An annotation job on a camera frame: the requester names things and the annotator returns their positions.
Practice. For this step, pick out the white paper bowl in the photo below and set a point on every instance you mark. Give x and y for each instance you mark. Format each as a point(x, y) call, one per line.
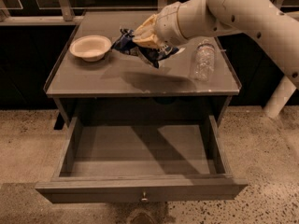
point(90, 48)

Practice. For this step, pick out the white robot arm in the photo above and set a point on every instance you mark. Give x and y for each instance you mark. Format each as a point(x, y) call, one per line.
point(274, 31)

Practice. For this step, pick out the metal drawer knob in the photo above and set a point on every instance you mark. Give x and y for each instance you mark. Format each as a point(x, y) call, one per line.
point(144, 198)

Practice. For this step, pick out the grey cabinet counter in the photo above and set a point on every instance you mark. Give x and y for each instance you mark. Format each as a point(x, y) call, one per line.
point(119, 75)

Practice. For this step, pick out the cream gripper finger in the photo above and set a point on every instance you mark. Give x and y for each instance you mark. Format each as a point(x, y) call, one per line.
point(145, 35)

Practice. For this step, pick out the clear plastic water bottle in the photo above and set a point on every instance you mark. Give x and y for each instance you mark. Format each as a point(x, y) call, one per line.
point(202, 62)

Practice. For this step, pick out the open grey top drawer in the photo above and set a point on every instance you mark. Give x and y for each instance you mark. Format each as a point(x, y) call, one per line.
point(113, 161)

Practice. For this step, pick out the blue chip bag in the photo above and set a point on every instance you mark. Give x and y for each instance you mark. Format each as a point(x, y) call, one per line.
point(125, 45)

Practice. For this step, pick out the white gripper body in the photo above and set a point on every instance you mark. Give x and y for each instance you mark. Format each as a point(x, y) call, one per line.
point(166, 24)

